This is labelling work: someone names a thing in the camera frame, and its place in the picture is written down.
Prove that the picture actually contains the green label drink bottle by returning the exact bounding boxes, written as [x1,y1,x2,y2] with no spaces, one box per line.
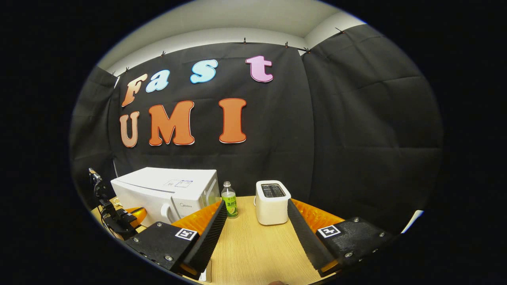
[221,181,239,219]

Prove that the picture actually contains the white toaster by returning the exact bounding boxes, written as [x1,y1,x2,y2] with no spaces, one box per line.
[254,180,292,226]

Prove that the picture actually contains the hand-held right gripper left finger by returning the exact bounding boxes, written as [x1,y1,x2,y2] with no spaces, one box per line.
[124,200,228,280]

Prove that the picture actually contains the black backdrop cloth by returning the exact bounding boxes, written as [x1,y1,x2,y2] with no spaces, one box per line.
[69,24,444,234]

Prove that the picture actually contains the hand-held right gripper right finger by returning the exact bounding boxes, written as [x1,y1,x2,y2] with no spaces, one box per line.
[286,198,395,279]

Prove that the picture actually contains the white microwave oven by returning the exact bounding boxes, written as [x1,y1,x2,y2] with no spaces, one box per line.
[110,167,221,228]

